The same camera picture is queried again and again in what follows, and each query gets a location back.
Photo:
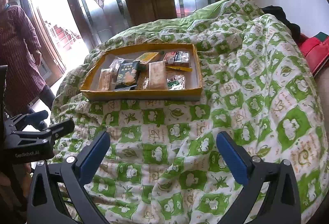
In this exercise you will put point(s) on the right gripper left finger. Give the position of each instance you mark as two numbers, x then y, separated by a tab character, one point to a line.
45	202

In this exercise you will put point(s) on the left hand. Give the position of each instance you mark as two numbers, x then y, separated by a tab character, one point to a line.
18	177

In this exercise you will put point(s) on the small beige cracker pack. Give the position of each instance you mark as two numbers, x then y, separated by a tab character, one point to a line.
105	80

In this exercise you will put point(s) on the green cracker pack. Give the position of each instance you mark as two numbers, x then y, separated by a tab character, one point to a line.
143	81

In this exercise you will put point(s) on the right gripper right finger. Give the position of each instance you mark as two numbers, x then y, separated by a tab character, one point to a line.
281	203

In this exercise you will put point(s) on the white label tea cake pack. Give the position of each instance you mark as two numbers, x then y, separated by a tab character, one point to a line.
114	66

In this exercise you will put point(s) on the green white patterned quilt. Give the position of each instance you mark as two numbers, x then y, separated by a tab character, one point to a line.
163	165

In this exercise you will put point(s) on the plain beige cracker pack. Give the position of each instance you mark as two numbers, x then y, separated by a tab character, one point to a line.
157	76

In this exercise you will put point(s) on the dark green snack pouch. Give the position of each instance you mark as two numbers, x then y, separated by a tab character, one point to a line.
128	74

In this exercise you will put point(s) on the yellow cardboard box tray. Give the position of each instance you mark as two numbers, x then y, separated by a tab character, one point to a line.
193	79

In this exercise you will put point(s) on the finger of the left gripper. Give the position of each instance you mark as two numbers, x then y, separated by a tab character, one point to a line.
44	137
19	122

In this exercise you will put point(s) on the round cracker pack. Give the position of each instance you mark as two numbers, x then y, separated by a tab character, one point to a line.
176	80

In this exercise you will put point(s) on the yellow red cracker pack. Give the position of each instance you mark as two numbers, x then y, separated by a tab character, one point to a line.
178	60

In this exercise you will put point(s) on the yellow label cracker pack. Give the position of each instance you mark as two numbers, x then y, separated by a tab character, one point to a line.
148	57

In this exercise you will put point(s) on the dark garment behind quilt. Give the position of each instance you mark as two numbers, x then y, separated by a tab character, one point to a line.
278	12

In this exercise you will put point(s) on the person in red coat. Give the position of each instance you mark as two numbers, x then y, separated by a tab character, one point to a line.
20	51

